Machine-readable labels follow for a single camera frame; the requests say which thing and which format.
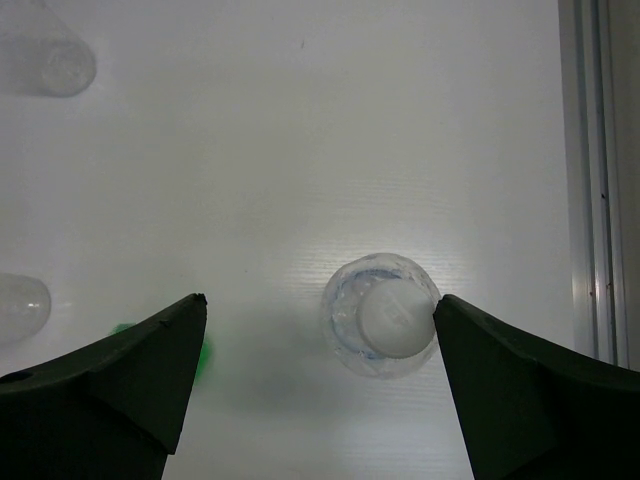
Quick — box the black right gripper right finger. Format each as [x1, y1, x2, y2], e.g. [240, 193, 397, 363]
[434, 295, 639, 479]

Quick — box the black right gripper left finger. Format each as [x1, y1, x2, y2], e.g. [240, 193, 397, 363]
[1, 294, 207, 479]

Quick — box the water bottle blue label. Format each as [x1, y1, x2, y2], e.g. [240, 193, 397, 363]
[320, 253, 441, 380]

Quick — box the green bottle right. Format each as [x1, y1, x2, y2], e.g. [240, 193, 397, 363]
[109, 323, 214, 385]

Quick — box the clear bottle blue cap centre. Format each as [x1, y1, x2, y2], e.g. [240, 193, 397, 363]
[1, 273, 51, 345]

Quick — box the clear bottle blue cap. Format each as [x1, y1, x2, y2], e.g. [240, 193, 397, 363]
[1, 273, 51, 345]
[1, 1, 97, 98]

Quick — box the clear bottle blue cap rear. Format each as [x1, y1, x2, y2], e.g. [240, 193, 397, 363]
[1, 1, 97, 98]

